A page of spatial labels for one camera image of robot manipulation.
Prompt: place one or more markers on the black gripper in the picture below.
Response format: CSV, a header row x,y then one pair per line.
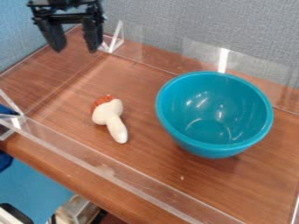
x,y
53,13

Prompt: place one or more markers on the white brown-capped toy mushroom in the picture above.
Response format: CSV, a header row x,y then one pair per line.
x,y
106,112

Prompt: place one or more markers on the blue plastic bowl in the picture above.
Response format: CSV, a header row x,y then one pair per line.
x,y
216,113

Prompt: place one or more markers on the clear acrylic front barrier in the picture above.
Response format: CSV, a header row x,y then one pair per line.
x,y
136,197

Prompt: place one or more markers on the clear acrylic back panel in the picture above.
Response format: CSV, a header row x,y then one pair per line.
x,y
180,55

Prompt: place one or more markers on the black white device below table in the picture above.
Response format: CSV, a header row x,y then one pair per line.
x,y
13,216

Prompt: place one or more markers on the clear acrylic corner bracket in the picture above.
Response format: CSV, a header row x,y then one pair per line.
x,y
113,42

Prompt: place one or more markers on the metal table frame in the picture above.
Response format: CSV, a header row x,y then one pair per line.
x,y
77,211

